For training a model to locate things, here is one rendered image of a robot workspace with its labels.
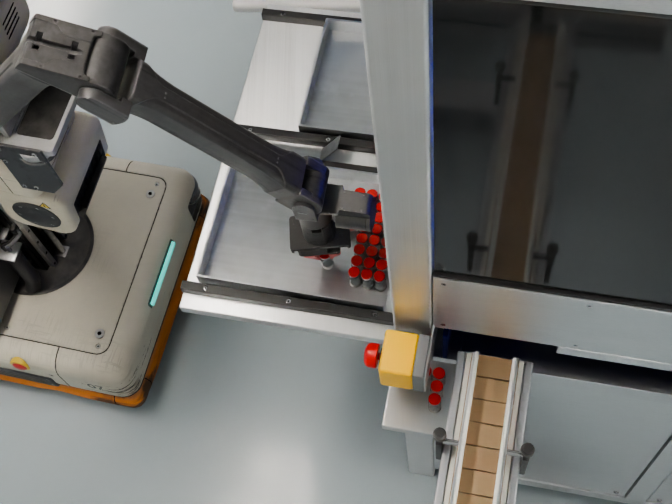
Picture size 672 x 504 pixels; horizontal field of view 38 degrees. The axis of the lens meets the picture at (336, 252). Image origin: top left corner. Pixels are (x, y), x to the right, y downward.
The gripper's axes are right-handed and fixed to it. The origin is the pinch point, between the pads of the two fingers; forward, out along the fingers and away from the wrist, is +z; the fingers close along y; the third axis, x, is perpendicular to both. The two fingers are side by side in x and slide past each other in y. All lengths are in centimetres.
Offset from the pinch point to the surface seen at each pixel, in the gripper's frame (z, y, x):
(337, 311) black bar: 2.3, 1.5, -10.2
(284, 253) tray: 3.9, -7.8, 2.9
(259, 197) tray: 3.9, -12.2, 15.1
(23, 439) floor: 92, -90, -1
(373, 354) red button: -9.1, 7.7, -22.9
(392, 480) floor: 92, 6, -19
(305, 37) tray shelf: 4, -2, 52
